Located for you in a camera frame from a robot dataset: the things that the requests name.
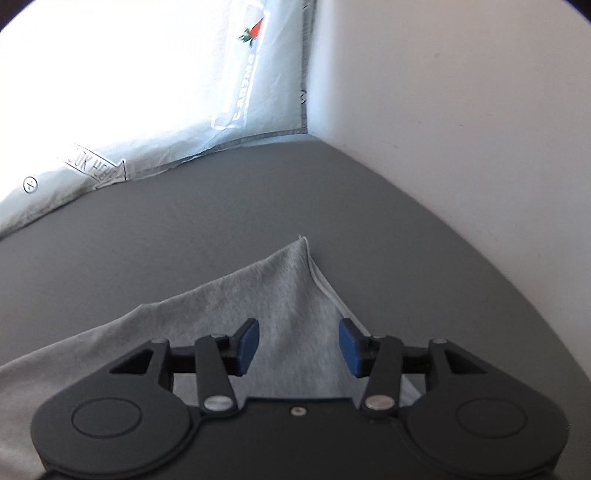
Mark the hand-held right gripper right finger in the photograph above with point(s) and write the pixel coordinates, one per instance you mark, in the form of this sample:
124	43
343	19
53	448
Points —
352	347

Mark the grey sweatpants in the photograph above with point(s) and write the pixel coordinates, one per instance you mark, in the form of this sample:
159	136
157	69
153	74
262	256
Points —
281	295

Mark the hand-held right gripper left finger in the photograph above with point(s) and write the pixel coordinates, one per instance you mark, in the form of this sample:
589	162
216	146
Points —
247	347

